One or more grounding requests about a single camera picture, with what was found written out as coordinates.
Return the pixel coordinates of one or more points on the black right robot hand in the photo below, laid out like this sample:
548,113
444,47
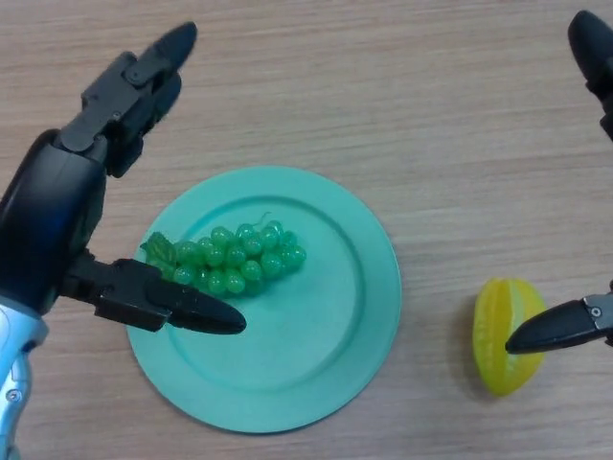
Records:
551,330

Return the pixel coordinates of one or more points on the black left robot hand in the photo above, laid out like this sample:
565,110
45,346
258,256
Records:
48,215

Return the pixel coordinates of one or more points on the green grape bunch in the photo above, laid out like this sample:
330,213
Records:
239,259

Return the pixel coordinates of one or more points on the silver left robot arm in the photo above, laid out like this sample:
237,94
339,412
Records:
16,364

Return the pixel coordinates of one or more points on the green round plate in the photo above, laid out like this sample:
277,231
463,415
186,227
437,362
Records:
311,335

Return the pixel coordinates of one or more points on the yellow starfruit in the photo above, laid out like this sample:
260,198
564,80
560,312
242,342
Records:
498,316

